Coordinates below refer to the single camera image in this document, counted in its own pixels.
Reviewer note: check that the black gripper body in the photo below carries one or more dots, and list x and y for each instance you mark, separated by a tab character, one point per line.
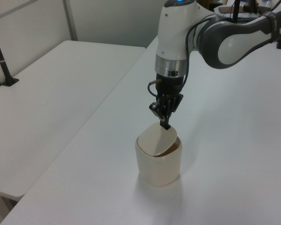
169	86

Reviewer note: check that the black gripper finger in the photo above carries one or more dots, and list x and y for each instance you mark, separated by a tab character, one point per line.
156	109
165	123

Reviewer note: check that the cream trash bin lid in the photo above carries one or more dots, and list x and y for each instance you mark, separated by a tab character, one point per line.
154	140

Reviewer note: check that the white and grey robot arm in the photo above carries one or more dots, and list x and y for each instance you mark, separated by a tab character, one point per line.
173	35

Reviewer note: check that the cream plastic trash bin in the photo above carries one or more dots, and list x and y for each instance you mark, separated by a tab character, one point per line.
159	171

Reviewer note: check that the black stand pole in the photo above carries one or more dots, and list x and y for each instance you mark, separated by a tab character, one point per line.
235	10

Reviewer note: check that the white side table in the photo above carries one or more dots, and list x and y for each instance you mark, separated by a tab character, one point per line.
49	105

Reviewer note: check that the black pole with foot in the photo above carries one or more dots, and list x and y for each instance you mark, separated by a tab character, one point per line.
1	63

